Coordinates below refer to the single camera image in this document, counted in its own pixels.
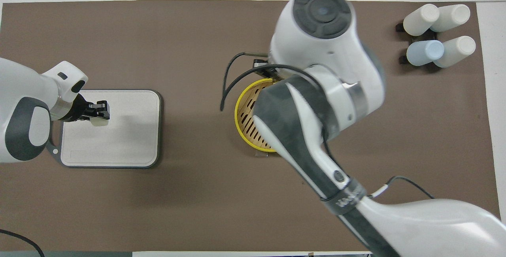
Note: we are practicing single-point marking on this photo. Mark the white plastic cup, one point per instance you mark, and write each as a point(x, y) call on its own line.
point(456, 51)
point(420, 19)

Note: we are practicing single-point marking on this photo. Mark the yellow-rimmed bamboo steamer basket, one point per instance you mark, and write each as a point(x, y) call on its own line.
point(247, 122)

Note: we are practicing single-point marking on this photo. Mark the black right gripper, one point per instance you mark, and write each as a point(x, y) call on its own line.
point(265, 67)

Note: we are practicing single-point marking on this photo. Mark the white steamed bun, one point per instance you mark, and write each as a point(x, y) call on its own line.
point(99, 123)

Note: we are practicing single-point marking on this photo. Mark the grey cutting board, dark rim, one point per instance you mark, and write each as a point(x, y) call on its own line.
point(126, 138)

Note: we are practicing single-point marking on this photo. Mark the brown table mat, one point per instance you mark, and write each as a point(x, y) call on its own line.
point(158, 201)

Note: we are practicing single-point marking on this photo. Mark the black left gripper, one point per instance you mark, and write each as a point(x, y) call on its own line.
point(77, 110)

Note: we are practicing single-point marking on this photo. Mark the white cup with blue base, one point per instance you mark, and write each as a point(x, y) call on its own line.
point(452, 16)

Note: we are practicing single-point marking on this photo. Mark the black cup rack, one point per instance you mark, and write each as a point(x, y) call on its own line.
point(400, 27)

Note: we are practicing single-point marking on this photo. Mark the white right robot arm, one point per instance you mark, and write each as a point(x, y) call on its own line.
point(328, 71)

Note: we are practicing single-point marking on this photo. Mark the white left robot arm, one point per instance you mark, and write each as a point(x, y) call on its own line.
point(23, 91)

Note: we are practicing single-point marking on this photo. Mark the light blue plastic cup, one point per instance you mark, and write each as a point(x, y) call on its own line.
point(425, 52)

